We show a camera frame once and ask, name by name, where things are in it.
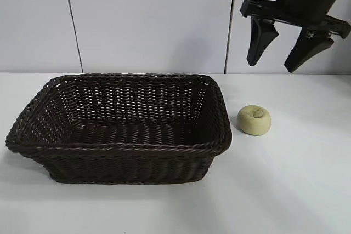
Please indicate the pale yellow egg yolk pastry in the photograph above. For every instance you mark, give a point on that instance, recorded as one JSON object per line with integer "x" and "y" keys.
{"x": 253, "y": 124}

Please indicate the dark brown woven basket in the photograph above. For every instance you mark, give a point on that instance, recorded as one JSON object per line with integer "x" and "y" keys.
{"x": 123, "y": 160}

